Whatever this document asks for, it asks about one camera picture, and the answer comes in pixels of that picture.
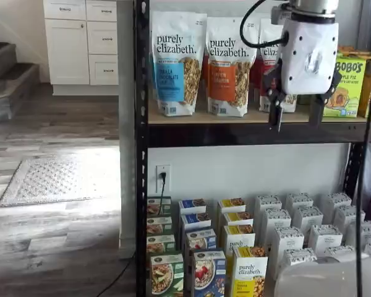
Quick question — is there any green Bobo's snack box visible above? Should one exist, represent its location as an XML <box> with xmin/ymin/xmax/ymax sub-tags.
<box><xmin>323</xmin><ymin>52</ymin><xmax>367</xmax><ymax>118</ymax></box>

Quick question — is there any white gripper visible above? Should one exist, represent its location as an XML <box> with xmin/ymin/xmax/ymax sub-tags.
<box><xmin>262</xmin><ymin>20</ymin><xmax>343</xmax><ymax>133</ymax></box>

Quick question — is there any orange purely elizabeth granola bag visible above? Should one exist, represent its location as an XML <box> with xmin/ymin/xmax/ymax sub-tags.
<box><xmin>200</xmin><ymin>55</ymin><xmax>210</xmax><ymax>105</ymax></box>
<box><xmin>206</xmin><ymin>17</ymin><xmax>259</xmax><ymax>118</ymax></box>

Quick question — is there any long black hanging cable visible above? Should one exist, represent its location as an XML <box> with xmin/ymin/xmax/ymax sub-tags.
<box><xmin>356</xmin><ymin>46</ymin><xmax>371</xmax><ymax>297</ymax></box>

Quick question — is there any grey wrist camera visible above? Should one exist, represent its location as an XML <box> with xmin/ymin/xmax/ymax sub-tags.
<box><xmin>271</xmin><ymin>3</ymin><xmax>294</xmax><ymax>25</ymax></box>

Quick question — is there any white wall outlet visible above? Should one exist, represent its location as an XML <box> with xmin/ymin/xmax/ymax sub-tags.
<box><xmin>156</xmin><ymin>165</ymin><xmax>171</xmax><ymax>193</ymax></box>

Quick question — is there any brown wooden shelf board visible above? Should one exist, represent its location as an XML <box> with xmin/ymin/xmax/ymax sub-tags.
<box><xmin>148</xmin><ymin>101</ymin><xmax>371</xmax><ymax>125</ymax></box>

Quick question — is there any blue purely elizabeth granola bag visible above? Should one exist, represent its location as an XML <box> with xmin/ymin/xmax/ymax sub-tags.
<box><xmin>150</xmin><ymin>11</ymin><xmax>208</xmax><ymax>118</ymax></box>

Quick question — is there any blue purely elizabeth box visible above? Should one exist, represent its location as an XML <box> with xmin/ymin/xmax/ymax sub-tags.
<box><xmin>178</xmin><ymin>199</ymin><xmax>208</xmax><ymax>216</ymax></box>
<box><xmin>181</xmin><ymin>212</ymin><xmax>212</xmax><ymax>231</ymax></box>

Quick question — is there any blue white flax oatmeal box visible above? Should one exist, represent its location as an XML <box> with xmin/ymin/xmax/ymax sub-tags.
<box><xmin>184</xmin><ymin>227</ymin><xmax>218</xmax><ymax>258</ymax></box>
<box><xmin>191</xmin><ymin>249</ymin><xmax>228</xmax><ymax>297</ymax></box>

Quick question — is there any grey patterned rug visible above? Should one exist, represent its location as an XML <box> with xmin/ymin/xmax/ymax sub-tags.
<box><xmin>0</xmin><ymin>150</ymin><xmax>121</xmax><ymax>209</ymax></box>

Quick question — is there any grey wooden staircase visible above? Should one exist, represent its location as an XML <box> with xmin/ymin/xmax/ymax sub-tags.
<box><xmin>0</xmin><ymin>21</ymin><xmax>41</xmax><ymax>126</ymax></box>

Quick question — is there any black metal shelf rack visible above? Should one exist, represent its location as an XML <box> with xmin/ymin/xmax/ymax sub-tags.
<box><xmin>133</xmin><ymin>0</ymin><xmax>371</xmax><ymax>297</ymax></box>

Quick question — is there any black power plug cord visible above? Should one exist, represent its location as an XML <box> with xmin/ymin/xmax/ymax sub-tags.
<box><xmin>159</xmin><ymin>171</ymin><xmax>168</xmax><ymax>217</ymax></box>

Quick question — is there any black looped wrist cable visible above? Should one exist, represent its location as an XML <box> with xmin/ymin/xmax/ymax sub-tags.
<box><xmin>239</xmin><ymin>0</ymin><xmax>290</xmax><ymax>49</ymax></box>

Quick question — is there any red purely elizabeth granola bag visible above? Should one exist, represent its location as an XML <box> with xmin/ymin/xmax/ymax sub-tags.
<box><xmin>258</xmin><ymin>17</ymin><xmax>297</xmax><ymax>113</ymax></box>

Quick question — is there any green Nature's Path oatmeal box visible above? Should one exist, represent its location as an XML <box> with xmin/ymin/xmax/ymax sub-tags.
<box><xmin>147</xmin><ymin>196</ymin><xmax>173</xmax><ymax>218</ymax></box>
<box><xmin>147</xmin><ymin>216</ymin><xmax>173</xmax><ymax>236</ymax></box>
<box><xmin>147</xmin><ymin>234</ymin><xmax>177</xmax><ymax>256</ymax></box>
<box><xmin>150</xmin><ymin>252</ymin><xmax>185</xmax><ymax>297</ymax></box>

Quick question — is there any white drawer cabinet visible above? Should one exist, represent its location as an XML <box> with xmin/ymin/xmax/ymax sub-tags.
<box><xmin>43</xmin><ymin>0</ymin><xmax>120</xmax><ymax>97</ymax></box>

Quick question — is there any black floor cable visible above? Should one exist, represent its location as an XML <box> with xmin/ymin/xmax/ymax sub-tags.
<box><xmin>91</xmin><ymin>259</ymin><xmax>134</xmax><ymax>297</ymax></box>

